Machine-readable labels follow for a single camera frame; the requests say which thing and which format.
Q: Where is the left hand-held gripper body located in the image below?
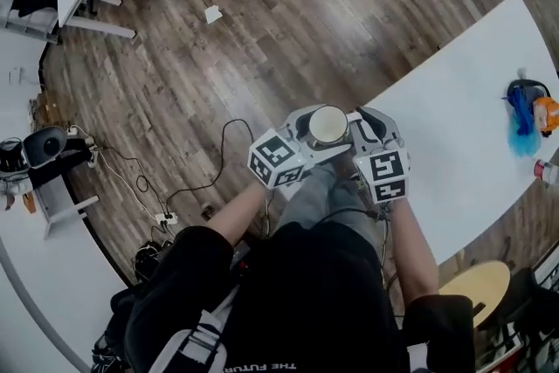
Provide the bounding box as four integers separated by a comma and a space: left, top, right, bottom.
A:
247, 120, 315, 191

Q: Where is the orange tissue packet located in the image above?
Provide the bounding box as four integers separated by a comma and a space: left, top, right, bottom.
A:
532, 95, 559, 139

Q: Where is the person's left forearm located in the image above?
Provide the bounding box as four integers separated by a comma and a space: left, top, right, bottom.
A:
204, 181, 267, 250

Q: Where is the person's grey trouser leg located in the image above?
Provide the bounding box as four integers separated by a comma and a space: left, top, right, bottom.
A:
277, 161, 381, 250

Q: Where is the grey harness strap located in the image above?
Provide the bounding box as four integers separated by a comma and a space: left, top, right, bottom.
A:
408, 342, 431, 373
148, 309, 228, 373

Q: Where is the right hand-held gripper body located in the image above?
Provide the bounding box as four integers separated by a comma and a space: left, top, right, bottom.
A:
349, 130, 412, 205

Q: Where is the black floor cable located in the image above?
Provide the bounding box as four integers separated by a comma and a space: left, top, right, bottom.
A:
135, 119, 257, 228

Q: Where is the white stand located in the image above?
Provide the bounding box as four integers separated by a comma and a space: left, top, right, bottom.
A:
32, 174, 101, 240

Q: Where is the person's black shirt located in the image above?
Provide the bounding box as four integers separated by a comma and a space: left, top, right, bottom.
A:
124, 220, 477, 373

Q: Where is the person's right forearm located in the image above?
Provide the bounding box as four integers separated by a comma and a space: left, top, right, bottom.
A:
386, 200, 439, 302

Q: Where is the blue mesh bag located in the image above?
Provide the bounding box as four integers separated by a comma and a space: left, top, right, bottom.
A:
506, 91, 542, 158

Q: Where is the plastic bottle red label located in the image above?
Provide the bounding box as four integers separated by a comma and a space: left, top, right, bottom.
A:
533, 158, 559, 185

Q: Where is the grey round device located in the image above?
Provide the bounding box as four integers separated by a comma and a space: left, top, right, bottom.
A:
21, 125, 69, 169

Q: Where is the white rectangular table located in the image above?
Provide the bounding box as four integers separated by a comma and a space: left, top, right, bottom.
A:
362, 0, 559, 267

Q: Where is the yellow round table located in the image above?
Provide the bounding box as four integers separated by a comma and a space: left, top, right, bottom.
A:
436, 259, 512, 331

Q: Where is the grey metal rack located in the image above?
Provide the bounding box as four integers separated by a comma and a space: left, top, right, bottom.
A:
0, 0, 60, 45

